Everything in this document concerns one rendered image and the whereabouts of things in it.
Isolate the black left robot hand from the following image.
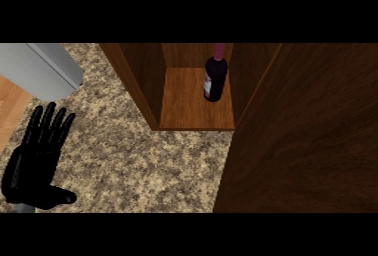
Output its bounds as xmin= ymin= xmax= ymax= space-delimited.
xmin=0 ymin=101 xmax=79 ymax=211

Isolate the brown wooden cabinet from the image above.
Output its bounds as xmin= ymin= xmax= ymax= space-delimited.
xmin=98 ymin=43 xmax=284 ymax=132

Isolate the dark wine bottle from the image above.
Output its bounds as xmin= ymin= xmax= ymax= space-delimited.
xmin=203 ymin=43 xmax=229 ymax=103

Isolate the brown wooden cabinet door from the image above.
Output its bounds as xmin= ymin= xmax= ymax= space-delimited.
xmin=212 ymin=43 xmax=378 ymax=214

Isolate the grey rounded appliance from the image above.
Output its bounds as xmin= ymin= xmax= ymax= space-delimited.
xmin=0 ymin=43 xmax=85 ymax=102

